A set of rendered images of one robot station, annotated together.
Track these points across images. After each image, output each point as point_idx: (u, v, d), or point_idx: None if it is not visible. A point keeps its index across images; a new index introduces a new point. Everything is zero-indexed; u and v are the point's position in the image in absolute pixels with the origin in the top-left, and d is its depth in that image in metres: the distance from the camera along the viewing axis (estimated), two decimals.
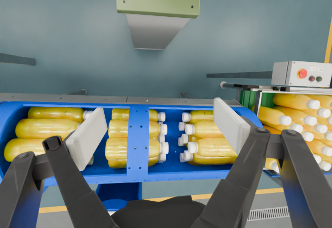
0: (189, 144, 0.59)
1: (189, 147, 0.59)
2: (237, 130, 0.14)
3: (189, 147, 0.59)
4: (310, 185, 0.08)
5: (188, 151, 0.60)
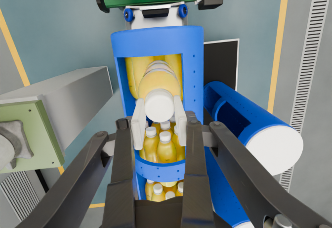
0: (148, 106, 0.21)
1: (156, 103, 0.21)
2: (178, 122, 0.16)
3: (156, 104, 0.21)
4: (247, 165, 0.09)
5: (169, 104, 0.21)
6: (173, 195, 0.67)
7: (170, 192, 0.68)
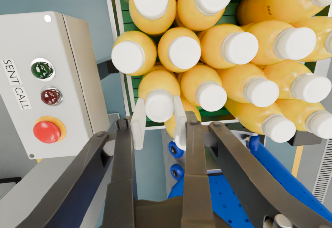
0: (148, 106, 0.21)
1: (156, 103, 0.21)
2: (178, 122, 0.16)
3: (156, 104, 0.21)
4: (247, 165, 0.09)
5: (169, 104, 0.21)
6: None
7: None
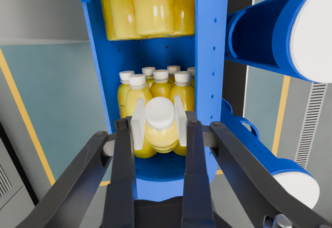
0: None
1: None
2: (178, 122, 0.16)
3: None
4: (248, 165, 0.09)
5: None
6: (171, 112, 0.21)
7: (161, 101, 0.21)
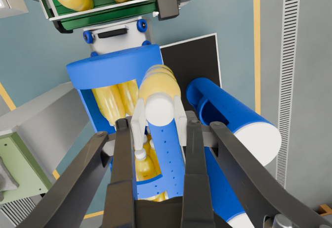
0: None
1: None
2: (178, 122, 0.16)
3: None
4: (248, 165, 0.09)
5: None
6: (171, 114, 0.21)
7: (161, 104, 0.21)
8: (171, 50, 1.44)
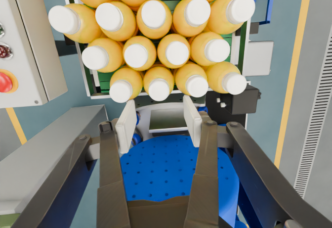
0: (84, 56, 0.28)
1: (90, 54, 0.28)
2: (192, 123, 0.15)
3: (90, 54, 0.28)
4: (262, 168, 0.09)
5: (100, 54, 0.28)
6: (166, 92, 0.31)
7: (159, 85, 0.30)
8: None
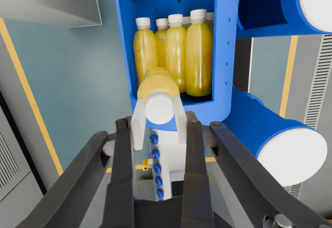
0: None
1: None
2: (178, 122, 0.16)
3: None
4: (248, 165, 0.09)
5: None
6: None
7: None
8: None
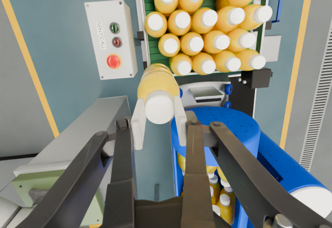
0: (165, 44, 0.46)
1: (169, 43, 0.46)
2: (178, 122, 0.16)
3: (169, 43, 0.46)
4: (248, 165, 0.09)
5: (175, 43, 0.46)
6: (214, 68, 0.48)
7: (210, 63, 0.48)
8: None
